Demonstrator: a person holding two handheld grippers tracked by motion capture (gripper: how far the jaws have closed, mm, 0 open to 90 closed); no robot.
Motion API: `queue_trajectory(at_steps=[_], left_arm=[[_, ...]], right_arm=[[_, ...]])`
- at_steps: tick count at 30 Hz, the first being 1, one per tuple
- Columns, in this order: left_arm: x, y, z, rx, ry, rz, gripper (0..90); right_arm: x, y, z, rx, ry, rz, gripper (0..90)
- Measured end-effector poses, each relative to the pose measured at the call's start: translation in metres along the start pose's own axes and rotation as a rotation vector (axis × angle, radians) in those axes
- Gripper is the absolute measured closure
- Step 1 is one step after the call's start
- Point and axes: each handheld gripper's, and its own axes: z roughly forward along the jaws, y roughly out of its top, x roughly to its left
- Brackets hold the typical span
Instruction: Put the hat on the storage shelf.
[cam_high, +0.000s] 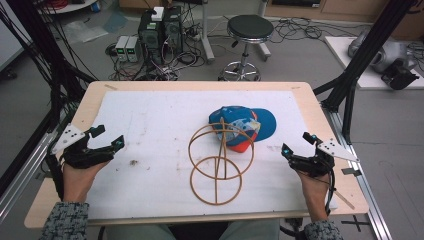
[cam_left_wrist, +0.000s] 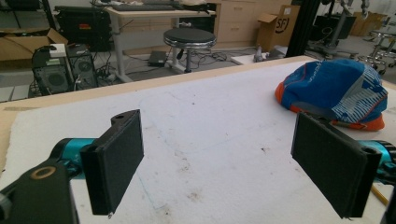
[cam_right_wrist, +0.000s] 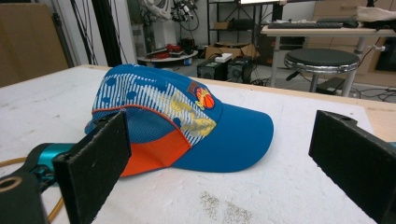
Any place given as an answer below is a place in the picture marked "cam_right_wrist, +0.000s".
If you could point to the round white platform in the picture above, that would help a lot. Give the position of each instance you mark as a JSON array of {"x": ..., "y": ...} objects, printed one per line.
[{"x": 174, "y": 58}]

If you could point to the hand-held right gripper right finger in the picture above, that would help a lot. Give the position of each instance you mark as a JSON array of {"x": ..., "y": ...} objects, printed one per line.
[{"x": 355, "y": 158}]

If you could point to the white cloth bag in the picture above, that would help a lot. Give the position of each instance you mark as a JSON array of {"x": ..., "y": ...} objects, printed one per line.
[{"x": 375, "y": 14}]

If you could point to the black round stool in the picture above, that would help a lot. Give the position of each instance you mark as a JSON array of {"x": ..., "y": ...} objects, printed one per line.
[{"x": 320, "y": 59}]

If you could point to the white foam board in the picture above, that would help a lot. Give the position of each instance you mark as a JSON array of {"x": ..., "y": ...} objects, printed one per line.
[{"x": 280, "y": 193}]

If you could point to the black computer mouse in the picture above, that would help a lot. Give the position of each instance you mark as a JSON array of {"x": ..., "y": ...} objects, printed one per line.
[{"x": 350, "y": 23}]

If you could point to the black equipment box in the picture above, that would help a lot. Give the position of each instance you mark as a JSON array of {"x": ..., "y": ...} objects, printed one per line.
[
  {"x": 211, "y": 70},
  {"x": 239, "y": 70}
]

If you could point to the white desk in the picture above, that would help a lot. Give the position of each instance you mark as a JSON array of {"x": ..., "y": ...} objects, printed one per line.
[{"x": 311, "y": 32}]

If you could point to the black flat floor box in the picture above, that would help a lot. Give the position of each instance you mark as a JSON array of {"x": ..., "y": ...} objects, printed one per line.
[{"x": 330, "y": 85}]

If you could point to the blue and orange baseball cap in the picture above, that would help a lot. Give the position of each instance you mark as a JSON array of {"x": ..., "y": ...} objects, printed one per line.
[{"x": 236, "y": 137}]

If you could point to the brown board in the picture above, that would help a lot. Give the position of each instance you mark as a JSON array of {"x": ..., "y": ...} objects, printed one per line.
[{"x": 28, "y": 43}]

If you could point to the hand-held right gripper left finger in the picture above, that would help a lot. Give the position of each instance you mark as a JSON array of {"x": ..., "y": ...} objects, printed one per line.
[{"x": 93, "y": 168}]

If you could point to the small white box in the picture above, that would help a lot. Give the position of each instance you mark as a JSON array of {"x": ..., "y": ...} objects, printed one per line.
[{"x": 223, "y": 57}]

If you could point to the black pole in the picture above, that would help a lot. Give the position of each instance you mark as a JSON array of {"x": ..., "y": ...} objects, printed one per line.
[{"x": 107, "y": 31}]

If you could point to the open cardboard box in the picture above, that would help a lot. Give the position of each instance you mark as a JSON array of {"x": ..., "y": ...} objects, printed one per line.
[{"x": 238, "y": 49}]

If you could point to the black metal shelf rack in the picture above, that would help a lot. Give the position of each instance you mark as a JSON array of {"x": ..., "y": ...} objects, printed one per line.
[{"x": 218, "y": 18}]

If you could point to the black keyboard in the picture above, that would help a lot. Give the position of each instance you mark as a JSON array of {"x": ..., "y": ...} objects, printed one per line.
[{"x": 305, "y": 25}]

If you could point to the white plug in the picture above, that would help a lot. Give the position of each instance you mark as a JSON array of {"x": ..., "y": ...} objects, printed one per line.
[{"x": 378, "y": 48}]

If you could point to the red tool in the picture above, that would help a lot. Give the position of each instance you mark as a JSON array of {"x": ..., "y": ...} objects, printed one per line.
[{"x": 173, "y": 47}]

